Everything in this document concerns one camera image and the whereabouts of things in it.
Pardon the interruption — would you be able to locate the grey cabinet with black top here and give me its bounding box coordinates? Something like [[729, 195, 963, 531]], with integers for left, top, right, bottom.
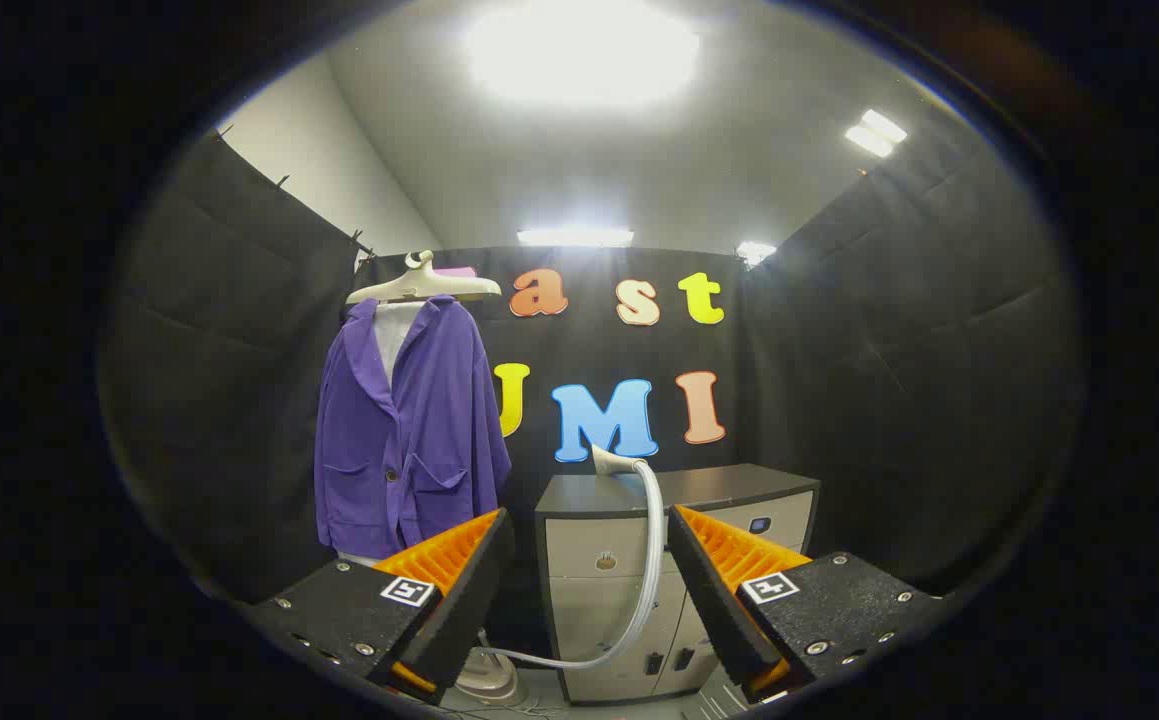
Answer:
[[535, 462, 822, 706]]

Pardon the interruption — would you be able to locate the double ceiling light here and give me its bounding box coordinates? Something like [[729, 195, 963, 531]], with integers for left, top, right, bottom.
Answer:
[[844, 108, 908, 159]]

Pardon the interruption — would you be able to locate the white clothes hanger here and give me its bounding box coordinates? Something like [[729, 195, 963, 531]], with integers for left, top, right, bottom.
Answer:
[[346, 250, 503, 305]]

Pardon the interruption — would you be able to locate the purple corduroy jacket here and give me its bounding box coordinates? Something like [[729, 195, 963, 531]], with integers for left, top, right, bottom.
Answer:
[[314, 295, 513, 561]]

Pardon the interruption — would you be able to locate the white garment steamer base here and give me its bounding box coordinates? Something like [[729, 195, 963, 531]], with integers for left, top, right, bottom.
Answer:
[[454, 645, 530, 707]]

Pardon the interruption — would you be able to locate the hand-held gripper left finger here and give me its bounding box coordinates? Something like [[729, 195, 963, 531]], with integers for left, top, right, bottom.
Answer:
[[244, 507, 517, 706]]

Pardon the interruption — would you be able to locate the long ceiling light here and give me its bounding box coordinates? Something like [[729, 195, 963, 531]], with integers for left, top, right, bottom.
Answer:
[[517, 226, 635, 249]]

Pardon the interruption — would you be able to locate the large ceiling light panel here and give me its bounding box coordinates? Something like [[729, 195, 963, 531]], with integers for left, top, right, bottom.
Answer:
[[464, 0, 702, 106]]

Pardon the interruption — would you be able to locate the white padded ironing form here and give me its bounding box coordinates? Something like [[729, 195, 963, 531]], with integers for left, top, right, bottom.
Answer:
[[337, 300, 427, 569]]

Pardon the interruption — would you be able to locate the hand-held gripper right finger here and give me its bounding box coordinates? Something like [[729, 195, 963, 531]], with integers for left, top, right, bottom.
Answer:
[[667, 505, 945, 706]]

